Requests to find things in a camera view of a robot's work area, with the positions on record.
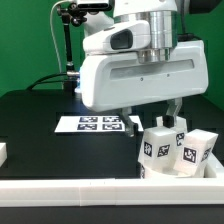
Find white obstacle wall frame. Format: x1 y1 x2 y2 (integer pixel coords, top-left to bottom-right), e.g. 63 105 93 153
0 156 224 207

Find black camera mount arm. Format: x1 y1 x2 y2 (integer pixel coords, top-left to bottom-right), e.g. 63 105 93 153
57 3 87 94

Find white cable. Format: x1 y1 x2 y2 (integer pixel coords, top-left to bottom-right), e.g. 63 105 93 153
49 0 72 74

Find white block at left edge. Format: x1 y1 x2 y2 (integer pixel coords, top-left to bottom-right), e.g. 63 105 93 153
0 143 7 167

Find black cables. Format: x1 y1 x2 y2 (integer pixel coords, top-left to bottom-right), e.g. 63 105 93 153
26 73 69 91

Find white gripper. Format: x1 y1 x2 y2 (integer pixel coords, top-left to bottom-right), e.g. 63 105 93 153
80 41 208 137

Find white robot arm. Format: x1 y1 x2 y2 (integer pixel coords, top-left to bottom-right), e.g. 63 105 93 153
78 0 222 135

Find white sheet with markers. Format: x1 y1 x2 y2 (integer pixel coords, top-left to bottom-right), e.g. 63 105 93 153
54 115 144 134

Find white round stool seat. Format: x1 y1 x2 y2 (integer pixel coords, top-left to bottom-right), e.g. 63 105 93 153
140 165 204 179

